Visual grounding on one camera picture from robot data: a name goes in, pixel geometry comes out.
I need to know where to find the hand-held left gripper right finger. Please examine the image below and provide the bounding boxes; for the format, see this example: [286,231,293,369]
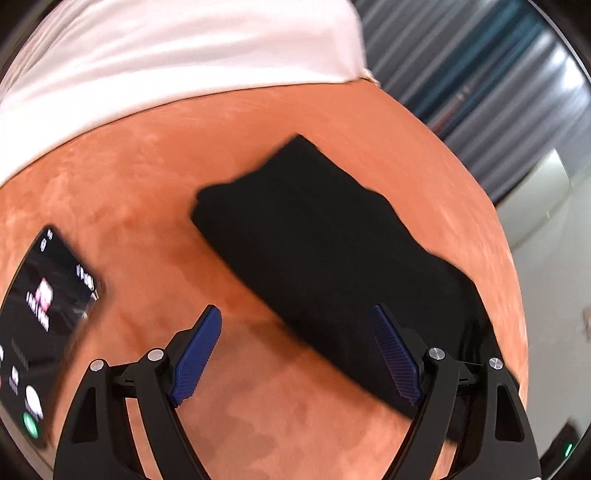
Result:
[370,304,542,480]

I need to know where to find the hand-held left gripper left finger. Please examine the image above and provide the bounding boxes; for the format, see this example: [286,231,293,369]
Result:
[53,305,223,480]

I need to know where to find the black pants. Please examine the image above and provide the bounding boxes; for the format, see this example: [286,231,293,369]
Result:
[190,134,522,446]

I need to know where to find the black smartphone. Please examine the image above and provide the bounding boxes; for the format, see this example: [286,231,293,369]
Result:
[0,224,106,451]

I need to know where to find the orange plush blanket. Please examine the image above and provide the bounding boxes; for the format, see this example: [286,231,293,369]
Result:
[0,76,530,480]

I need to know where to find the grey pleated curtains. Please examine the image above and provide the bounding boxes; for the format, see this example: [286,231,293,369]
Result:
[353,0,588,205]

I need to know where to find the white duvet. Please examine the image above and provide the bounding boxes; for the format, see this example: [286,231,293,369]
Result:
[0,0,382,185]

